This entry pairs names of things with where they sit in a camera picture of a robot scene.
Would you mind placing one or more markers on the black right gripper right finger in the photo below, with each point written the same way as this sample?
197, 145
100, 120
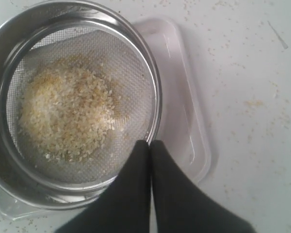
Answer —
181, 207

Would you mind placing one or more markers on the yellow and white grain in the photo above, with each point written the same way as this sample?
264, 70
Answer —
67, 110

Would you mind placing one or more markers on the round stainless steel sieve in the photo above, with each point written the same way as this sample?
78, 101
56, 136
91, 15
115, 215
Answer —
78, 87

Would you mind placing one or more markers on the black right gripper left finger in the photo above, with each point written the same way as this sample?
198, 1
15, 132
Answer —
124, 207

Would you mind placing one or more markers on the white plastic tray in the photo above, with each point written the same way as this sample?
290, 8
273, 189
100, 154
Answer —
184, 109

